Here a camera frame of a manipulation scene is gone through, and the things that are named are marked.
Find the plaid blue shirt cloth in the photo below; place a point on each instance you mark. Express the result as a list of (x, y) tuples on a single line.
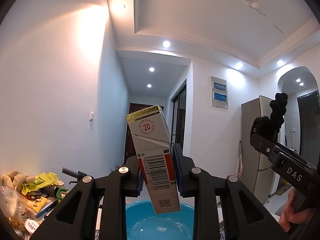
[(222, 230)]

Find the person right hand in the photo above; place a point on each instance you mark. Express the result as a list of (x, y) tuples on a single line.
[(289, 215)]

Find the white light switch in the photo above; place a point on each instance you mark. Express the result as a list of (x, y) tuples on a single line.
[(91, 117)]

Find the red white cigarette pack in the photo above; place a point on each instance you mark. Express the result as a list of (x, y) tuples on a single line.
[(159, 177)]

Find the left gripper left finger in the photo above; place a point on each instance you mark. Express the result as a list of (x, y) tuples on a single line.
[(95, 207)]

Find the electrical panel box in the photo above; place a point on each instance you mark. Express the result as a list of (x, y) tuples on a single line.
[(219, 92)]

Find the bicycle handlebar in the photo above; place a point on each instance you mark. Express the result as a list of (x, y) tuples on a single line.
[(77, 175)]

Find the beige work glove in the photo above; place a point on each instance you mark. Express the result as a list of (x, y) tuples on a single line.
[(15, 180)]

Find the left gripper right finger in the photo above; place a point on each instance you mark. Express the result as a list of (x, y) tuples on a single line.
[(244, 217)]

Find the blue plastic basin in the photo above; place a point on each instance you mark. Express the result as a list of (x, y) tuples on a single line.
[(143, 223)]

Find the yellow green container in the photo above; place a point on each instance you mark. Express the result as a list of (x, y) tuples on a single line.
[(61, 194)]

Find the white blue cream jar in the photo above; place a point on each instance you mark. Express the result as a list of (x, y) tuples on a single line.
[(31, 226)]

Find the black framed glass door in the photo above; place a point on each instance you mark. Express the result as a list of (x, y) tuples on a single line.
[(179, 102)]

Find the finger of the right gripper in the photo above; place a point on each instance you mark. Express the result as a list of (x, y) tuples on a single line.
[(272, 149)]

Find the yellow plastic bag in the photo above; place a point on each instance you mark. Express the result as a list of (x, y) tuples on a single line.
[(42, 180)]

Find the clear bag of nuts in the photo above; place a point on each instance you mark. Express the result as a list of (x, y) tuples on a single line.
[(13, 205)]

